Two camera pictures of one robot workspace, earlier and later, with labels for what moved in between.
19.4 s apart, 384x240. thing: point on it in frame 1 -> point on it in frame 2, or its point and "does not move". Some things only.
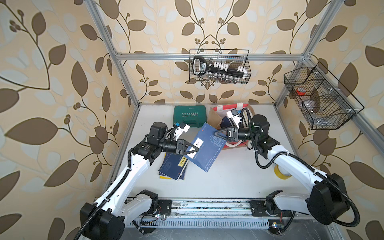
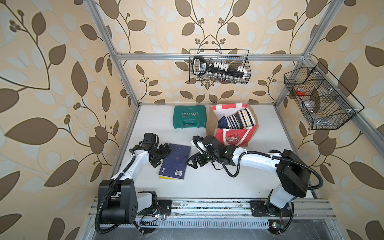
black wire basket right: (325, 103) does not move
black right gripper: (234, 134) -> (198, 156)
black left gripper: (180, 147) -> (164, 153)
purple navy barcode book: (210, 147) -> (229, 122)
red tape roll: (301, 91) does not move
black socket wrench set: (216, 71) does not move
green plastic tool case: (194, 115) does not move
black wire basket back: (221, 66) does not move
